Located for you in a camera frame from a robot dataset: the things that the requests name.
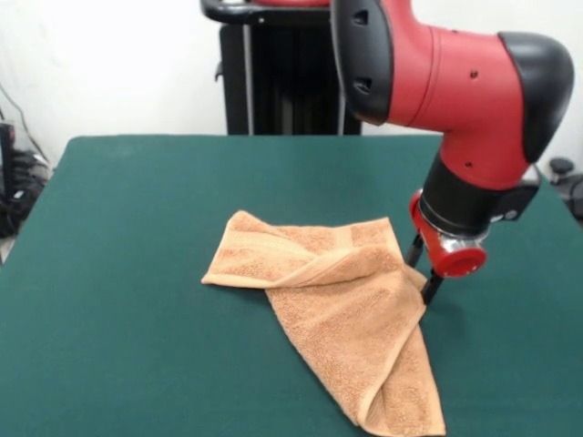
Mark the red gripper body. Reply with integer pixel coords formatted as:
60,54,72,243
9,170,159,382
408,189,487,278

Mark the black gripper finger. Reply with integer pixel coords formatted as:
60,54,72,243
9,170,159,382
421,268,444,305
406,232,425,268

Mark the tan terry towel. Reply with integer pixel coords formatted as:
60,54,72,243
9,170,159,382
200,209,446,433

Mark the grey chair base leg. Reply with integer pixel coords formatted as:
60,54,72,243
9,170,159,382
544,157,583,219

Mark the dark green table cloth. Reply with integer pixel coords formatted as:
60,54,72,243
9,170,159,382
0,133,583,437

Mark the black equipment pile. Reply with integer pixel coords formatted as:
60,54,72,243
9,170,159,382
0,120,52,239

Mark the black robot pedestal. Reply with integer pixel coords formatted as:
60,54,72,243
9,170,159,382
199,0,363,136

